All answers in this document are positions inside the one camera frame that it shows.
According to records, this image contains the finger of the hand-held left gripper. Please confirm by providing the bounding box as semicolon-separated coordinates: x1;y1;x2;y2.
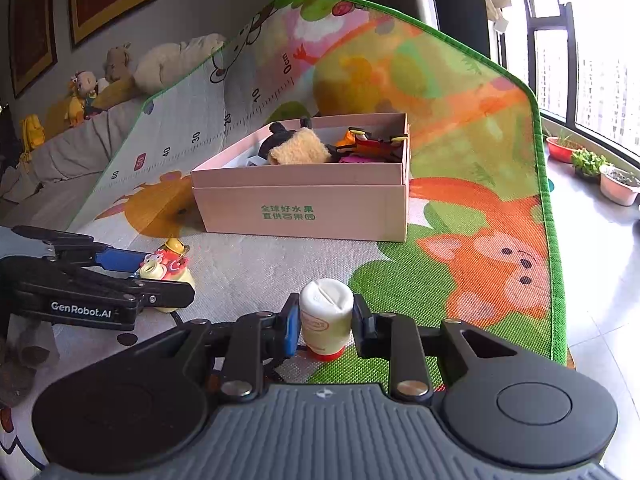
11;225;146;273
70;272;197;309

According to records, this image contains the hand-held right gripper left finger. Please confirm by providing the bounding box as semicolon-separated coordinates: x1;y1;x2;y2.
137;294;302;402

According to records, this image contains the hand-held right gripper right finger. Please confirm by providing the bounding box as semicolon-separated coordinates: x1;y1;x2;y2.
351;294;531;407

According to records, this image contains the small white red-capped bottle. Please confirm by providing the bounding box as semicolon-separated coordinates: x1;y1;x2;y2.
298;278;355;361

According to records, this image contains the colourful cartoon figure toy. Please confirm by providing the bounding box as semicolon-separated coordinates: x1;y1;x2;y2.
134;237;197;315

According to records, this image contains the pink cardboard box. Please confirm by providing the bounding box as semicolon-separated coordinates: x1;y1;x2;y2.
190;112;412;242

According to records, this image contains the black plush toy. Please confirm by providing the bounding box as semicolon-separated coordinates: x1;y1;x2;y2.
257;117;338;166

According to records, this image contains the grey sofa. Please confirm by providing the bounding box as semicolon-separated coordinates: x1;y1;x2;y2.
0;95;146;231

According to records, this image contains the colourful cartoon play mat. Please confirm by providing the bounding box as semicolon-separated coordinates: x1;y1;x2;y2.
0;0;571;480

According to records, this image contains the small yellow plush toy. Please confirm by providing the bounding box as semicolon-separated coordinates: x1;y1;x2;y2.
20;114;47;153

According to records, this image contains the yellow plush duck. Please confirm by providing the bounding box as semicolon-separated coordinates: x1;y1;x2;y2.
64;92;88;127

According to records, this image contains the orange black toy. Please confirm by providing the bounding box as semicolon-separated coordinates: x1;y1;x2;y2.
334;127;407;162

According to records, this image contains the tan fluffy plush toy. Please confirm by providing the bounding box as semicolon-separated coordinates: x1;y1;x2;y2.
266;127;333;166

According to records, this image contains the small colourful doll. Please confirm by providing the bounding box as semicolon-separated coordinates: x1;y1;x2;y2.
70;71;99;98

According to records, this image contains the brown plush animal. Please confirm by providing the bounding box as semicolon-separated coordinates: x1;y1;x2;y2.
103;42;135;82

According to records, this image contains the beige plush pillow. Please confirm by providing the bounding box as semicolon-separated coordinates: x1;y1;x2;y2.
132;33;227;93

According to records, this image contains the red plant pot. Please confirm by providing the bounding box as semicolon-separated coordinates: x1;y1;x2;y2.
545;135;583;163

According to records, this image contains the dark pot with green plant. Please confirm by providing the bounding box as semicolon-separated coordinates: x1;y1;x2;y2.
570;147;613;184

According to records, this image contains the pale plant pot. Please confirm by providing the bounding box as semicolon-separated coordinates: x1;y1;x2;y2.
599;164;640;207

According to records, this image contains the beige hanging cloth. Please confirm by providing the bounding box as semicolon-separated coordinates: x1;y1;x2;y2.
482;0;513;33

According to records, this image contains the dark window frame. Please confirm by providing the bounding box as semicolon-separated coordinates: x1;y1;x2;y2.
480;0;640;156

